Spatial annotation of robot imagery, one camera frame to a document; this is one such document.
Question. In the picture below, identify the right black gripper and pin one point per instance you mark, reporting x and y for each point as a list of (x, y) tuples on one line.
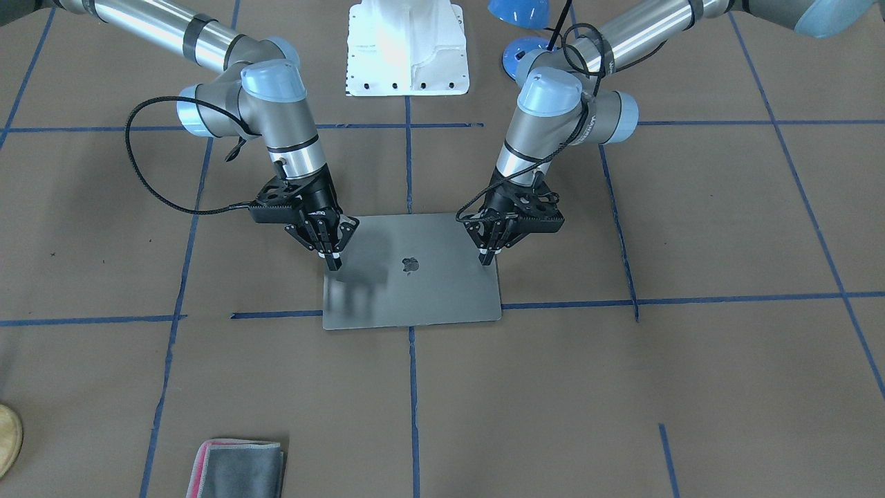
[(319, 198)]

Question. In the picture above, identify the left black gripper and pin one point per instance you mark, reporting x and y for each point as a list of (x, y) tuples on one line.
[(499, 200)]

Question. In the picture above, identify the grey laptop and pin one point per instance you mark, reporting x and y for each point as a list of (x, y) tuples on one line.
[(410, 270)]

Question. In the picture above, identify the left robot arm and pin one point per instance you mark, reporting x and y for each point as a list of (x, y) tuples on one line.
[(561, 102)]

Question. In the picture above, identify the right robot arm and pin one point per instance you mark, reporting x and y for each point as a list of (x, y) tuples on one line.
[(258, 94)]

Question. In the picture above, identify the folded grey pink cloth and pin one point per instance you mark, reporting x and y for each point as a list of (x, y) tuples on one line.
[(237, 468)]

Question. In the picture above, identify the wooden mug tree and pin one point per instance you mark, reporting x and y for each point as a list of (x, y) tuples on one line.
[(12, 437)]

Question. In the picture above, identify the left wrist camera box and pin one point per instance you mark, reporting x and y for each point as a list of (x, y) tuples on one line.
[(538, 213)]

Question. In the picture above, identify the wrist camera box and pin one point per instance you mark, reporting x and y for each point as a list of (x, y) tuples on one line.
[(538, 213), (278, 202)]

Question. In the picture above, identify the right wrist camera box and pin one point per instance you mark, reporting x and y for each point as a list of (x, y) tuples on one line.
[(278, 202)]

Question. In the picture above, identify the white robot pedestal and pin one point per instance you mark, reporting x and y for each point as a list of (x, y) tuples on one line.
[(406, 48)]

